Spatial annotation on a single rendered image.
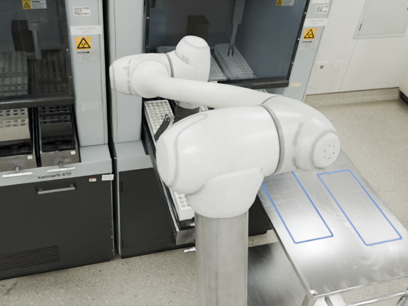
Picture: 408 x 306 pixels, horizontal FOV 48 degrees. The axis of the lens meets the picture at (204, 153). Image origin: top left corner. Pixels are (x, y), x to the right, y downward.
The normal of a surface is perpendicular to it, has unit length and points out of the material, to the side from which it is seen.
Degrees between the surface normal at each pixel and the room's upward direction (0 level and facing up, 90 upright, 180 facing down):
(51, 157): 90
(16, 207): 90
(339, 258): 0
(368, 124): 0
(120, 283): 0
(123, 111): 90
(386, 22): 90
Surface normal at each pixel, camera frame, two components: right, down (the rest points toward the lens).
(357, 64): 0.29, 0.65
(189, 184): -0.08, 0.64
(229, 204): 0.25, 0.47
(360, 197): 0.11, -0.76
